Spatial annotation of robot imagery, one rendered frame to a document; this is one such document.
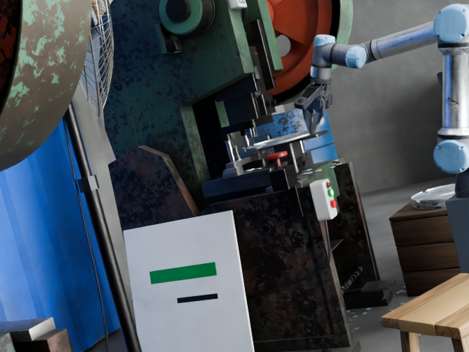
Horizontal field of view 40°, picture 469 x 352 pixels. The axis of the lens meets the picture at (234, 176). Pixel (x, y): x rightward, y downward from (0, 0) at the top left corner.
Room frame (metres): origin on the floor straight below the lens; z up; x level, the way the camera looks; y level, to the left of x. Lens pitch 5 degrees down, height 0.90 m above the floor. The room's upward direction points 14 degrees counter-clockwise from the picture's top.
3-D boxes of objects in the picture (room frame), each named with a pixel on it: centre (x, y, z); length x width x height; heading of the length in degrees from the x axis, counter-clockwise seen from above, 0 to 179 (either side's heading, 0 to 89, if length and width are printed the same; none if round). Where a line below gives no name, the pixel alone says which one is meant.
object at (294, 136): (2.55, -0.21, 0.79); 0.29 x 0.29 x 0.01
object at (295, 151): (2.53, -0.26, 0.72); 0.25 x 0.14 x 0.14; 63
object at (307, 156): (2.61, -0.10, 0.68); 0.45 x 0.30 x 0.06; 153
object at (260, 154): (2.61, -0.11, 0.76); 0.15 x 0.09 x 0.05; 153
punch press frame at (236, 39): (2.68, 0.03, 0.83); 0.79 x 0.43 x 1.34; 63
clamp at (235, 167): (2.46, -0.02, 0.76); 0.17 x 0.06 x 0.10; 153
